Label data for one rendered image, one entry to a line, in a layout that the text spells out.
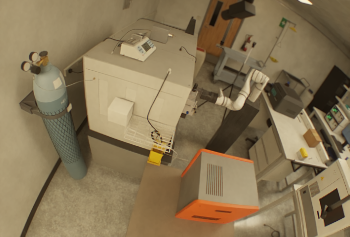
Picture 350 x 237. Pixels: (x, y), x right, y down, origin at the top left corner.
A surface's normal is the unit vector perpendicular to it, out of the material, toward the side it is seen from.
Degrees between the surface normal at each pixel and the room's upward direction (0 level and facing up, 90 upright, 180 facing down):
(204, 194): 0
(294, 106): 90
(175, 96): 90
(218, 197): 0
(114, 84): 90
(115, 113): 90
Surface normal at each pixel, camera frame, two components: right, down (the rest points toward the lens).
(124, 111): 0.27, -0.72
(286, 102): -0.15, 0.63
